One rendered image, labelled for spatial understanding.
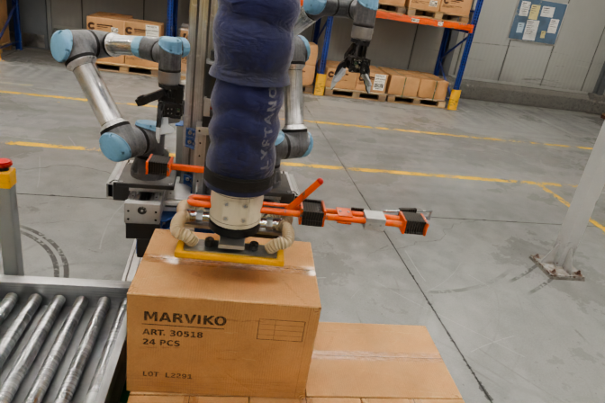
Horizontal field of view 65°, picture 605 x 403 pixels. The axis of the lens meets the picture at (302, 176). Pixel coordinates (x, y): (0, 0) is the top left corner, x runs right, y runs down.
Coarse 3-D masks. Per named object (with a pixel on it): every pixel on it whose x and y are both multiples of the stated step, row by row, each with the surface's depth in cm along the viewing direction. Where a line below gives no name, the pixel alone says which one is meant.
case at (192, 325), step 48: (144, 288) 145; (192, 288) 148; (240, 288) 152; (288, 288) 156; (144, 336) 149; (192, 336) 150; (240, 336) 151; (288, 336) 153; (144, 384) 156; (192, 384) 158; (240, 384) 159; (288, 384) 161
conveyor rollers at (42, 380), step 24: (0, 312) 181; (24, 312) 182; (48, 312) 184; (72, 312) 186; (96, 312) 188; (120, 312) 190; (96, 336) 180; (0, 360) 162; (24, 360) 162; (48, 360) 163; (72, 360) 166; (48, 384) 157; (72, 384) 156; (96, 384) 157
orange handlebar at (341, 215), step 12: (180, 168) 175; (192, 168) 175; (192, 204) 150; (204, 204) 150; (264, 204) 156; (276, 204) 157; (288, 204) 158; (336, 216) 155; (348, 216) 155; (360, 216) 160; (384, 216) 161; (396, 216) 162
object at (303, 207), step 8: (304, 200) 160; (312, 200) 160; (304, 208) 155; (312, 208) 156; (320, 208) 157; (304, 216) 153; (312, 216) 152; (320, 216) 153; (304, 224) 153; (312, 224) 154; (320, 224) 154
